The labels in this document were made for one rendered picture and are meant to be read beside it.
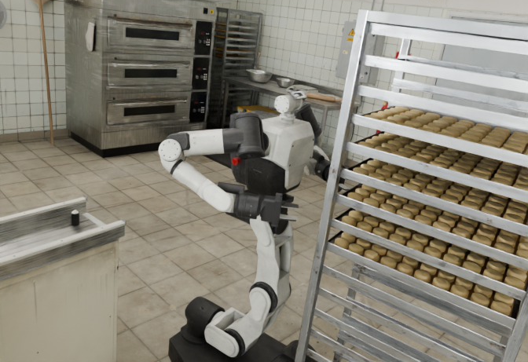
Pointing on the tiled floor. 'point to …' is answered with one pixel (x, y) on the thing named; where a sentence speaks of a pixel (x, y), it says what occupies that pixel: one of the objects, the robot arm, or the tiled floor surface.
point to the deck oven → (136, 58)
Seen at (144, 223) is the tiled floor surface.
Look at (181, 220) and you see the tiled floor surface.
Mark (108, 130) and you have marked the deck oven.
